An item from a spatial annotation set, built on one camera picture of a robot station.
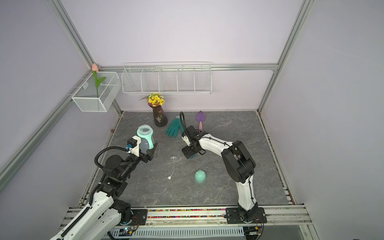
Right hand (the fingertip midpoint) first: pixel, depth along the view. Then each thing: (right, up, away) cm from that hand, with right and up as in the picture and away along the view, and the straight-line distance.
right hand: (190, 150), depth 95 cm
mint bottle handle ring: (-17, +11, -31) cm, 37 cm away
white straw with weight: (-11, -5, -2) cm, 12 cm away
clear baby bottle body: (-18, +8, -33) cm, 38 cm away
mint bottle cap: (+6, -13, -12) cm, 18 cm away
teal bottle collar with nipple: (+2, -2, -11) cm, 12 cm away
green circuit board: (-31, -36, -23) cm, 53 cm away
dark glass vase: (-22, +21, +10) cm, 32 cm away
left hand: (-19, +9, -23) cm, 31 cm away
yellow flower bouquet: (-22, +33, -2) cm, 40 cm away
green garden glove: (-12, +15, +14) cm, 24 cm away
